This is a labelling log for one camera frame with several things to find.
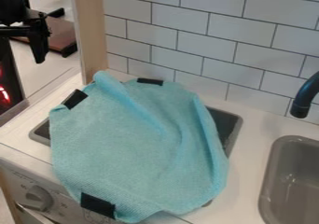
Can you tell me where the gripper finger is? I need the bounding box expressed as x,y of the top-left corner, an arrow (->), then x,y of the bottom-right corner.
26,28 -> 53,64

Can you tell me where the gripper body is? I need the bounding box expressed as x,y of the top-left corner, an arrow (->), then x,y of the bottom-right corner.
0,0 -> 50,38

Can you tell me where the brown wooden board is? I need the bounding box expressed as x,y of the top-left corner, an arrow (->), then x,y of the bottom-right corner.
9,15 -> 79,59

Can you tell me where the teal cloth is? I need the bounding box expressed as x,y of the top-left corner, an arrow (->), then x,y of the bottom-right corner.
47,70 -> 231,224

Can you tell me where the toy stove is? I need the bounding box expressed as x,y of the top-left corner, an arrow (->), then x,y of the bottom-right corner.
27,105 -> 244,208

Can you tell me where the tap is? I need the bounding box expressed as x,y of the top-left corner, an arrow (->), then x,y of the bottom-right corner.
288,71 -> 319,119

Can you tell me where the toy sink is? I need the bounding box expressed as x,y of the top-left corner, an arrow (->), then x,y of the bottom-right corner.
257,134 -> 319,224

